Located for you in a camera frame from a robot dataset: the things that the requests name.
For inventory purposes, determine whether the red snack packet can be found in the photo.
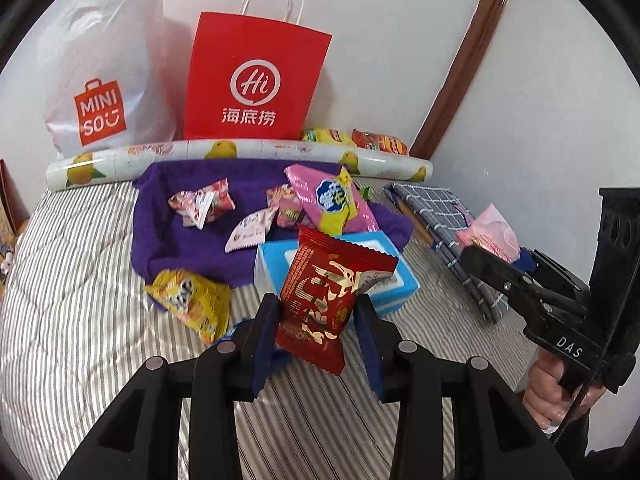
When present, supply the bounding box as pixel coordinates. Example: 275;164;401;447
276;226;398;376

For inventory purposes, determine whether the white long snack packet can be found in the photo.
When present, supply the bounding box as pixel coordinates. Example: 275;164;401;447
224;206;278;254

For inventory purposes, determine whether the pink white floral packet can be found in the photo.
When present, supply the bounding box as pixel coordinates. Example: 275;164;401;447
168;179;235;230

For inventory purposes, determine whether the pink yellow snack packet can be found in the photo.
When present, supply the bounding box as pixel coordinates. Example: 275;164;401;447
284;164;380;236

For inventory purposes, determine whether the pink Hi snack packet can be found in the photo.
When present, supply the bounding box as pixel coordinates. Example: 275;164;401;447
266;184;314;230

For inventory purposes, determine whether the light pink peach packet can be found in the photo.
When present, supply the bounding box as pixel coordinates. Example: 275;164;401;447
456;205;521;263

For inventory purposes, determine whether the person right hand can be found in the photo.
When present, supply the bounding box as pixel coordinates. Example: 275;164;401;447
522;349;579;430

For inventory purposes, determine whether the blue tissue pack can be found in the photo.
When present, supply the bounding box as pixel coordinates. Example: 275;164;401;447
254;231;420;318

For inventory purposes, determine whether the purple towel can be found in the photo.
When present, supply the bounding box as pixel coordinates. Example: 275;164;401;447
129;157;416;291

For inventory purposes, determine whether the grey checked folded cloth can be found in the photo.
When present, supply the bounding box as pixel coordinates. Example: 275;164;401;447
384;181;509;324

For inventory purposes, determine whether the striped mattress pad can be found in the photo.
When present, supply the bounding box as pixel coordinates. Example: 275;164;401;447
1;183;534;479

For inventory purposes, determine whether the orange red chips bag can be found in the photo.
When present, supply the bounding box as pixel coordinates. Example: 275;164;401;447
352;129;409;156

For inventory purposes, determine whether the yellow chips bag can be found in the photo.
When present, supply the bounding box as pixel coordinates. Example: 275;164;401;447
302;128;356;148

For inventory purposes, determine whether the rolled lemon print mat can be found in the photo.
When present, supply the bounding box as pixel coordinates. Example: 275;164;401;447
46;139;434;192

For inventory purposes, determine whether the red Haidilao paper bag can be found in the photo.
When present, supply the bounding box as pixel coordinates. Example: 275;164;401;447
182;0;332;140

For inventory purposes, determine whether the brown patterned box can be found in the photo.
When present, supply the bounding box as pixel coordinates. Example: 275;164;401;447
1;160;29;245

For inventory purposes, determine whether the white Miniso plastic bag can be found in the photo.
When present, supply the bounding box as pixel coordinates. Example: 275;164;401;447
40;0;177;158

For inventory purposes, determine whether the brown door frame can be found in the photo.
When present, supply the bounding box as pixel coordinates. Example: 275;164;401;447
410;0;508;159

